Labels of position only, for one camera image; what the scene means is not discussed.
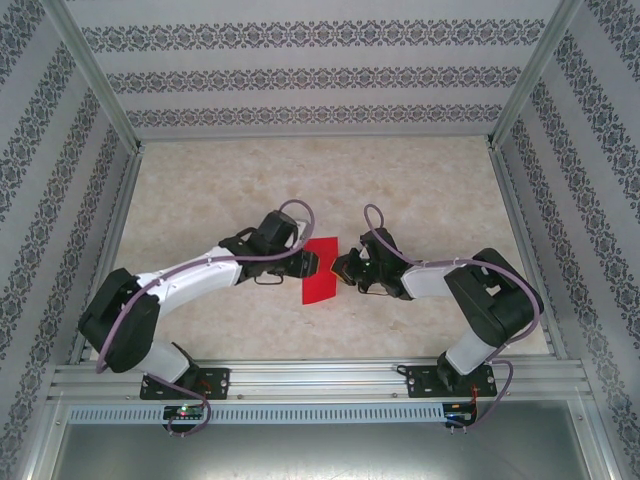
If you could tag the red square paper sheet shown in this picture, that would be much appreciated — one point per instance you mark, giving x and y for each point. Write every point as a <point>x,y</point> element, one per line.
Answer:
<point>320,290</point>

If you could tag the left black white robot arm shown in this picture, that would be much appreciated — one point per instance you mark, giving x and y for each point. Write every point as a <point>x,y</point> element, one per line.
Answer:
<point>200,277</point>

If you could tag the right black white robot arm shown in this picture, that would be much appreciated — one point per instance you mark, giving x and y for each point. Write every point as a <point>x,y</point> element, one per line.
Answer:
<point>430,280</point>

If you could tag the grey metal sheet panel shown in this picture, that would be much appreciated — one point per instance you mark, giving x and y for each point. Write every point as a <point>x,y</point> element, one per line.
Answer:
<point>320,450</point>

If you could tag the right small circuit board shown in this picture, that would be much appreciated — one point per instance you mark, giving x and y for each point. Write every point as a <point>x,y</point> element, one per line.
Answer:
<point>457,416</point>

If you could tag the small circuit board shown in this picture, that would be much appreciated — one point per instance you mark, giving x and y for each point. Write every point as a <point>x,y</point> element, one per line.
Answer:
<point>457,416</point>
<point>182,411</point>

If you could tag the left small circuit board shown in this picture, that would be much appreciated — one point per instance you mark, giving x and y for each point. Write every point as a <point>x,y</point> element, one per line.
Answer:
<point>182,411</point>

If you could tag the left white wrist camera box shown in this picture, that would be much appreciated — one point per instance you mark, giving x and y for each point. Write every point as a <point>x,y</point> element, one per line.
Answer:
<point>302,230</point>

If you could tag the aluminium mounting rail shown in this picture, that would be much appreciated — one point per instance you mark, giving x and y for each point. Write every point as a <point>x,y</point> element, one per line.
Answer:
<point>320,380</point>

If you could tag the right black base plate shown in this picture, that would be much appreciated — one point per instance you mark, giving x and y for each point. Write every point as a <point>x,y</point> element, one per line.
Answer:
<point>420,382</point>

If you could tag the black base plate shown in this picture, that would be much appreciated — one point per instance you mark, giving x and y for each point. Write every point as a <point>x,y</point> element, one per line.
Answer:
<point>420,382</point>
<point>220,382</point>

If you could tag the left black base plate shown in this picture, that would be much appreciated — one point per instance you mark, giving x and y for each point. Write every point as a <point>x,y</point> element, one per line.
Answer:
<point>220,382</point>

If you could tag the aluminium side rail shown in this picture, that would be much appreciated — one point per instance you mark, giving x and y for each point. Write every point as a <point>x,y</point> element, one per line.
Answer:
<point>511,200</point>
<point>122,200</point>

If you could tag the aluminium frame post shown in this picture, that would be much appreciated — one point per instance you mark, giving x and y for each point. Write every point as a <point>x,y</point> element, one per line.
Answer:
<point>526,80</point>
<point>97,80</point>

